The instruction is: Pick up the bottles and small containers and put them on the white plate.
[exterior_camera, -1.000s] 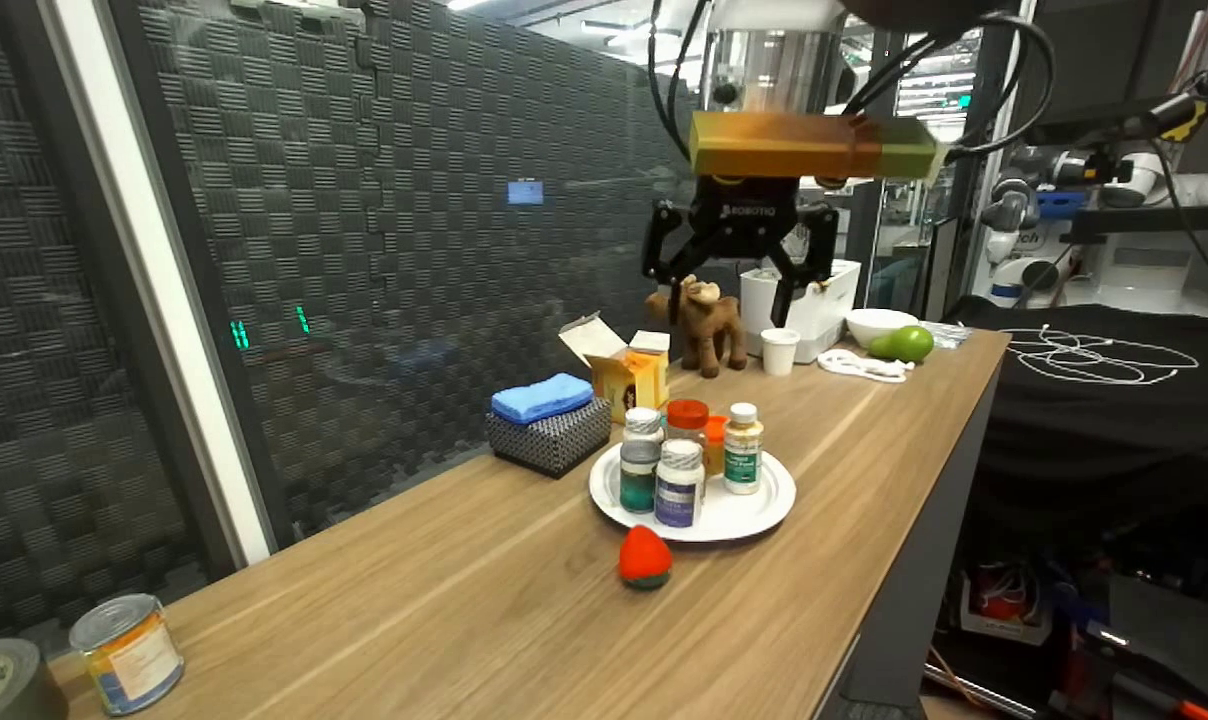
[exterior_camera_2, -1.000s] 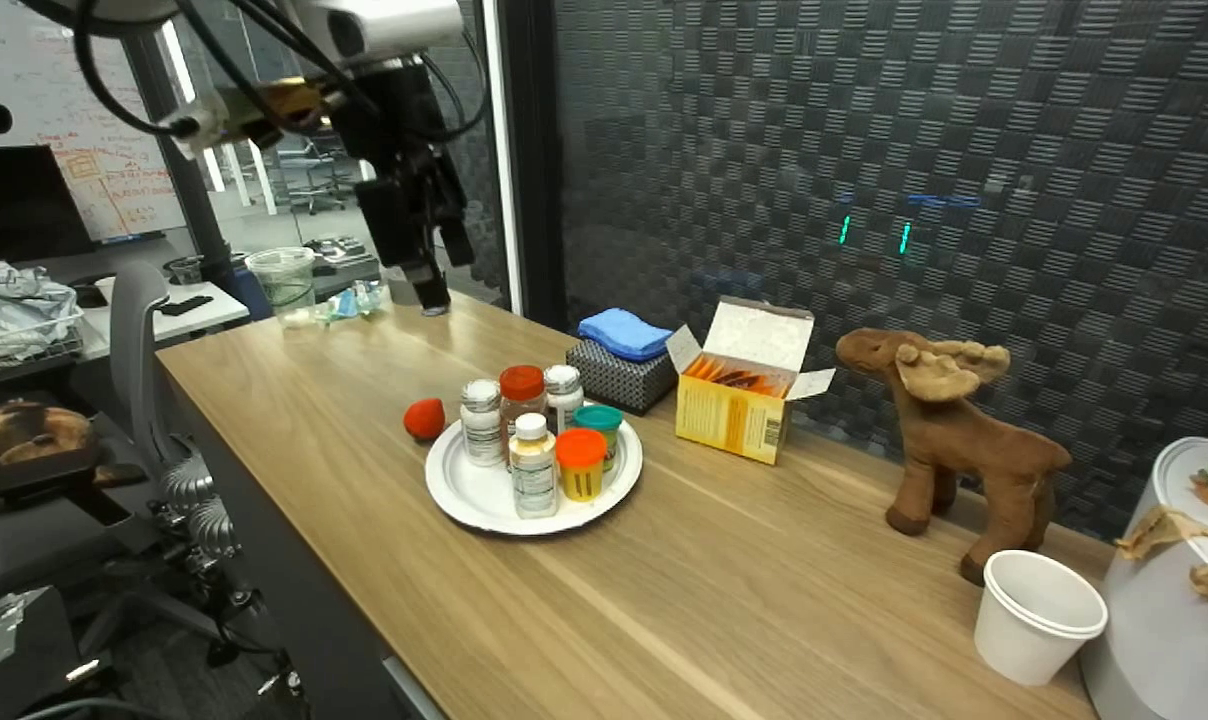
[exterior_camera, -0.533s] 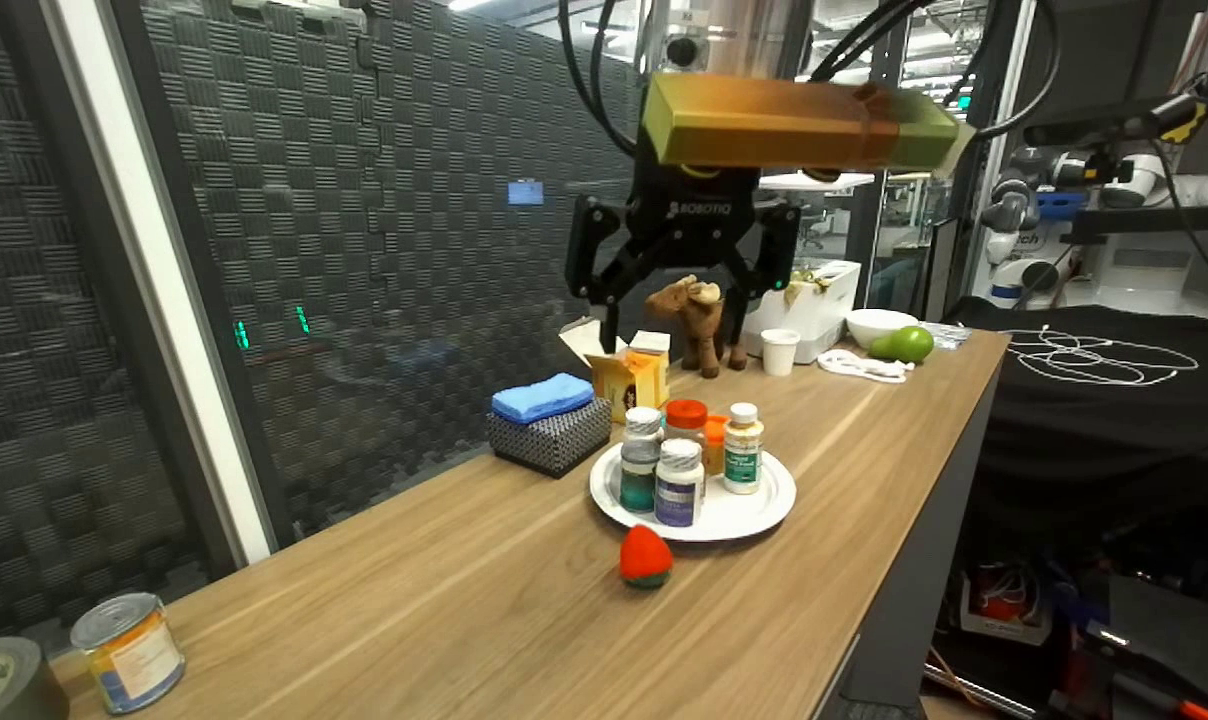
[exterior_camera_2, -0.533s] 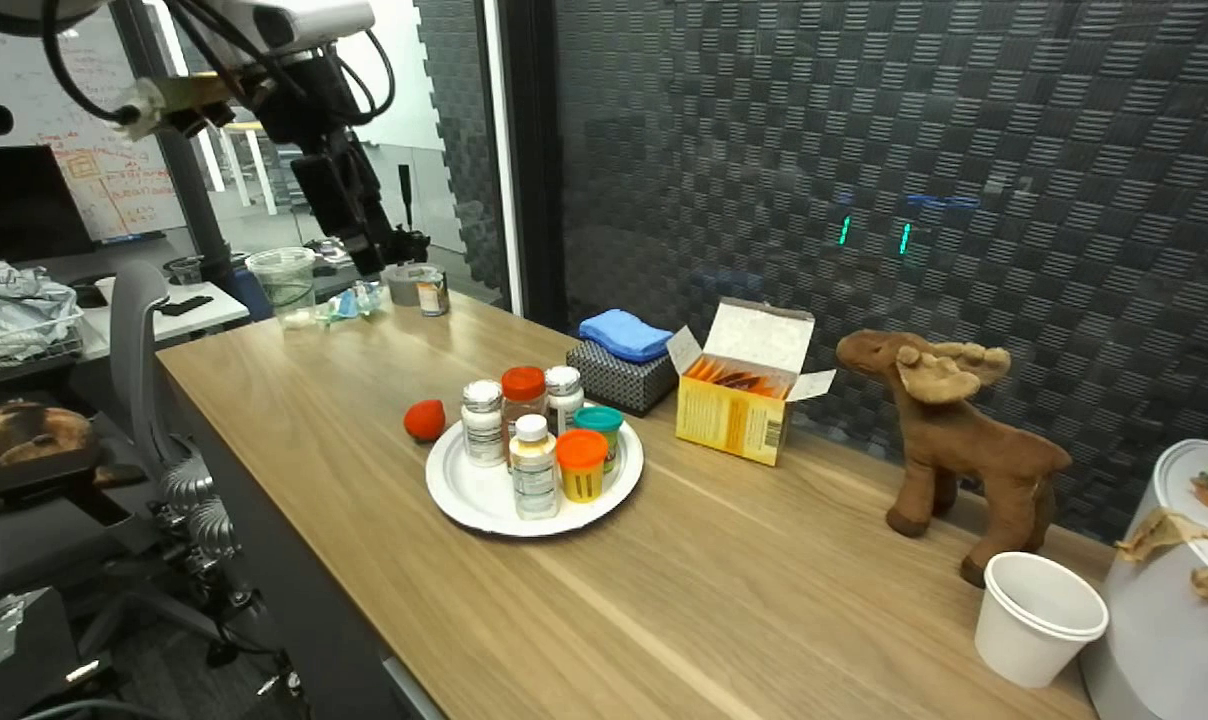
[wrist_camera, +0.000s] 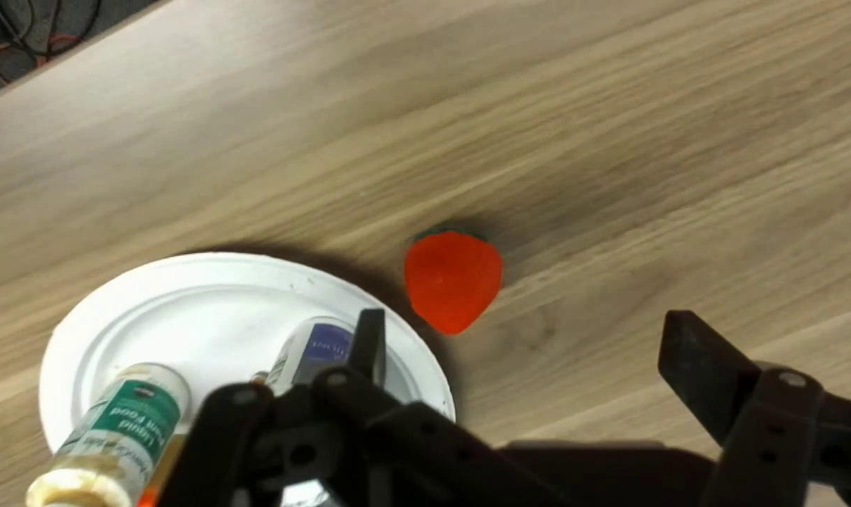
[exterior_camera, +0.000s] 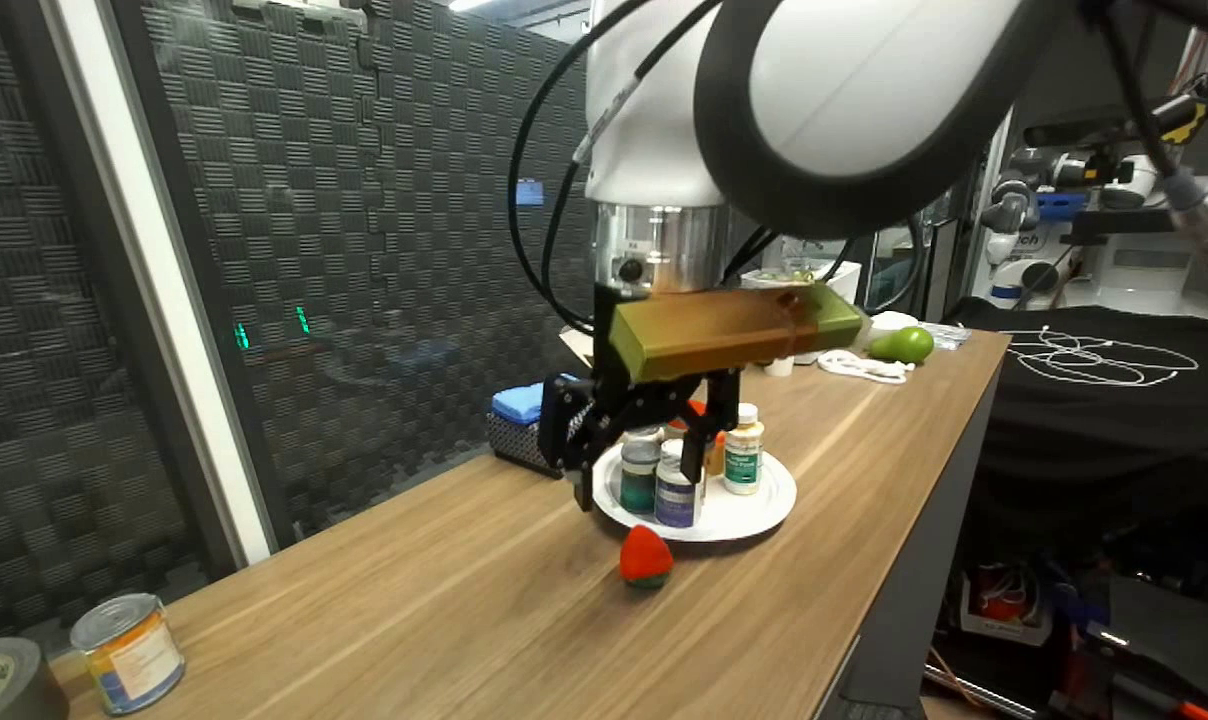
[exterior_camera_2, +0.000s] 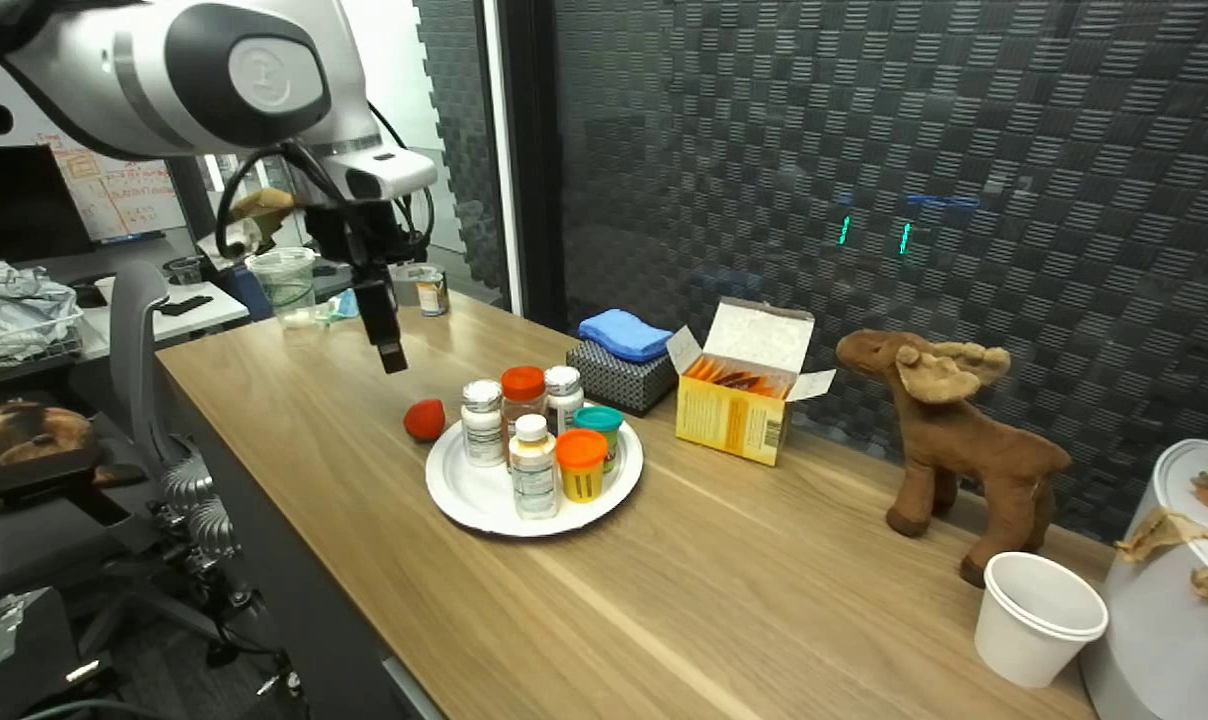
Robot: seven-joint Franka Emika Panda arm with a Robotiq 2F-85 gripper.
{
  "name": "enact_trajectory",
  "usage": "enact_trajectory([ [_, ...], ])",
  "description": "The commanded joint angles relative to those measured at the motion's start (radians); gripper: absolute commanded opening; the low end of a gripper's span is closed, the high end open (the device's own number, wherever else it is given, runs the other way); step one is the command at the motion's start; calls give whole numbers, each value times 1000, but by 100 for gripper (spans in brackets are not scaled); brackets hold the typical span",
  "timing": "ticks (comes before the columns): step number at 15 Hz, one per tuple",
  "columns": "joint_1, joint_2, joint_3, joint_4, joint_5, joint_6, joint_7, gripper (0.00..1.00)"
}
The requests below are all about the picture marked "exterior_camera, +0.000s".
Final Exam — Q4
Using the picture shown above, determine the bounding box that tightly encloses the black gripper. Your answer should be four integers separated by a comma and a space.
537, 279, 872, 515

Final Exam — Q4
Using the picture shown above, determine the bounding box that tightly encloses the dark green label bottle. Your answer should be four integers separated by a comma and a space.
618, 461, 659, 515

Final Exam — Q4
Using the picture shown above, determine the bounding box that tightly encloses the white bottle purple label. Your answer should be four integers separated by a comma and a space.
651, 436, 702, 531

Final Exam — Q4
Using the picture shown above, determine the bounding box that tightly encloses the red toy strawberry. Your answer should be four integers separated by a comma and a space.
614, 519, 678, 593

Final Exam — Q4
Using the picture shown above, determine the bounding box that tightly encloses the white paper plate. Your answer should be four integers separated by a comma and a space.
589, 442, 799, 549

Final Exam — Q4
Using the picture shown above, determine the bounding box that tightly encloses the grey perforated metal box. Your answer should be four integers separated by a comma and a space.
486, 408, 569, 479

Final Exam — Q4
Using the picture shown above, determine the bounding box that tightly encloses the green toy pear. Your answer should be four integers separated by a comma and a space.
866, 325, 935, 368

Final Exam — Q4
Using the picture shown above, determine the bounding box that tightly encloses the red white box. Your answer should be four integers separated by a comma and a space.
960, 558, 1056, 652

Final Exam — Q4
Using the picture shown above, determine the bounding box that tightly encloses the black covered side table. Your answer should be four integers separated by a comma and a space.
958, 297, 1208, 483

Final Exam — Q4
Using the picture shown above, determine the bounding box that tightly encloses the white lab equipment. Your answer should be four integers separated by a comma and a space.
982, 138, 1208, 325

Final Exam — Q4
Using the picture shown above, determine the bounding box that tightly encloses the tin can with label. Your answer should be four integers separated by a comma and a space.
64, 593, 187, 720

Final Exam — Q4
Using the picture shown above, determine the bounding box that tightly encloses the white coiled cable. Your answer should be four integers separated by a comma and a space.
1006, 325, 1204, 394

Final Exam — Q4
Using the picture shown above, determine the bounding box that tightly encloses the white window frame post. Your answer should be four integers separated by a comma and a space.
35, 0, 281, 572

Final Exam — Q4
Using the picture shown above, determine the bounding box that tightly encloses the grey duct tape roll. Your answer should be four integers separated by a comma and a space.
0, 635, 72, 720

